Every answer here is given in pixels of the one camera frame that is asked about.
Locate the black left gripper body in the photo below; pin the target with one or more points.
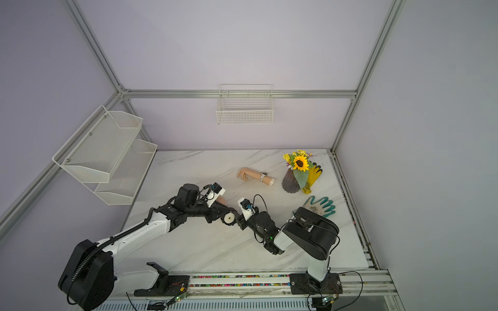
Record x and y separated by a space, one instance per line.
201 210

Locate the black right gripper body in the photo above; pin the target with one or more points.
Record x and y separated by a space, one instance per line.
253 223

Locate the mannequin hand with black watch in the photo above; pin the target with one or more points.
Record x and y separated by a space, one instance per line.
229 218

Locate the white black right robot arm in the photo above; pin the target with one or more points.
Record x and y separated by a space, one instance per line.
314 234

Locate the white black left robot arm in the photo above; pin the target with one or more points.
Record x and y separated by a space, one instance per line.
90 276

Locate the white patterned wrist watch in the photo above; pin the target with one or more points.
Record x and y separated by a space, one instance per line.
262 177

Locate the mannequin hand with white watch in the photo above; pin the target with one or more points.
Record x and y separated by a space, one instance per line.
246 173

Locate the purple ribbed glass vase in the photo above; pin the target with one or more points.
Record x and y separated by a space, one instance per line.
289 182

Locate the green white work glove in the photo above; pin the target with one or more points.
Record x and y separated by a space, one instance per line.
322 206

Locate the yellow black work glove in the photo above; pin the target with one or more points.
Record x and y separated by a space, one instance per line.
314 173

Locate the artificial sunflower bouquet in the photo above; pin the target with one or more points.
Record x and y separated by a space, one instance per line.
300 162

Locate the white two-tier mesh shelf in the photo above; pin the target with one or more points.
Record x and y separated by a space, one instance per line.
107 156

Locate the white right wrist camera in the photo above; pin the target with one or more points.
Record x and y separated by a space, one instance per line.
246 208

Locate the white wire wall basket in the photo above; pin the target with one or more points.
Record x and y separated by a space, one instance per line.
245 111

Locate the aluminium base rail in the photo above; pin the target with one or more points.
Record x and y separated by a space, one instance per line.
266 284

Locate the aluminium frame back rail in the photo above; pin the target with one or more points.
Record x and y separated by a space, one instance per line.
156 93

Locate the aluminium frame left post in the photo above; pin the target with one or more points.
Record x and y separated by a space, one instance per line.
82 24

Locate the aluminium frame post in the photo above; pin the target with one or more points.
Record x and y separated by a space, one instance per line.
388 25
82 24

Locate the aluminium frame right post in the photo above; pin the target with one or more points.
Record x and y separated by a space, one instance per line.
388 25

